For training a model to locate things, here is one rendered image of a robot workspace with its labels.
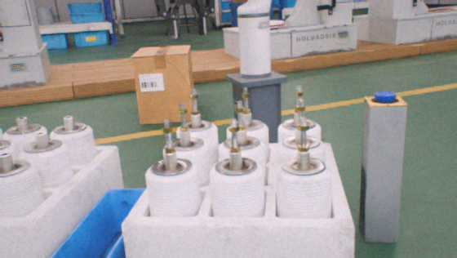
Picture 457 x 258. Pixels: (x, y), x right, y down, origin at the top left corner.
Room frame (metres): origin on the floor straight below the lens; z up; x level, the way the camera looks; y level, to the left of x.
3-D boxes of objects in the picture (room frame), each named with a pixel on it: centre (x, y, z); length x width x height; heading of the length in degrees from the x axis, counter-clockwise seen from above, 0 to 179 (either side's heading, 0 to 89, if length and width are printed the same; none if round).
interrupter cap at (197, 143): (0.83, 0.10, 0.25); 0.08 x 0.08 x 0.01
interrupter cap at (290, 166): (0.68, -0.12, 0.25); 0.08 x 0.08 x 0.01
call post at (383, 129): (0.85, -0.32, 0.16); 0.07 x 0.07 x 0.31; 82
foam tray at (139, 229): (0.81, -0.02, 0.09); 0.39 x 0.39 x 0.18; 82
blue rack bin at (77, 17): (5.28, 1.64, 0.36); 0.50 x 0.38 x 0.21; 18
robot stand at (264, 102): (1.27, -0.08, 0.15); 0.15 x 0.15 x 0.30; 18
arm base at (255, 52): (1.27, -0.08, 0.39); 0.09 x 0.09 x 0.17; 18
